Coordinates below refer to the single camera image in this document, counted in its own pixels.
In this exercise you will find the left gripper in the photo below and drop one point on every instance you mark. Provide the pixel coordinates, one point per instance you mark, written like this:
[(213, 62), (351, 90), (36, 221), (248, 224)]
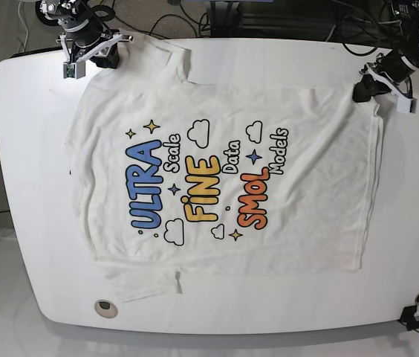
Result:
[(388, 74)]

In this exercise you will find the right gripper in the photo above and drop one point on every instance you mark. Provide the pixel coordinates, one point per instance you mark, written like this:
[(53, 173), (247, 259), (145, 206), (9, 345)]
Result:
[(90, 39)]

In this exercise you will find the white printed T-shirt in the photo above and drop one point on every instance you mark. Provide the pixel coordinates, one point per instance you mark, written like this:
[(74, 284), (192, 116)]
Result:
[(173, 178)]

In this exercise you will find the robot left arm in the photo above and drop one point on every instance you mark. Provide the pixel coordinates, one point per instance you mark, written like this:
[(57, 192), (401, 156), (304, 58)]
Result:
[(407, 13)]

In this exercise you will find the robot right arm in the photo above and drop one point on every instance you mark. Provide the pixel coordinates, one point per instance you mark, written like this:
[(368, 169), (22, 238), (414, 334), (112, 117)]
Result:
[(53, 11)]

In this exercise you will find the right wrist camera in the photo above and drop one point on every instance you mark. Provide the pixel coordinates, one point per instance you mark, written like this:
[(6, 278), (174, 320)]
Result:
[(73, 70)]

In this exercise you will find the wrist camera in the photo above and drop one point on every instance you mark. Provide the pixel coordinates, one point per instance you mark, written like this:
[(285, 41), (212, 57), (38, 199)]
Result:
[(73, 70), (406, 105)]

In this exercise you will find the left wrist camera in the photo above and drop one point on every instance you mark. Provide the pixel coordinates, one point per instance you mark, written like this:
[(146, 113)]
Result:
[(406, 105)]

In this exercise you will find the left table cable grommet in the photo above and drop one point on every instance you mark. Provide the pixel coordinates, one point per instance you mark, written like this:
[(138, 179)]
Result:
[(105, 309)]

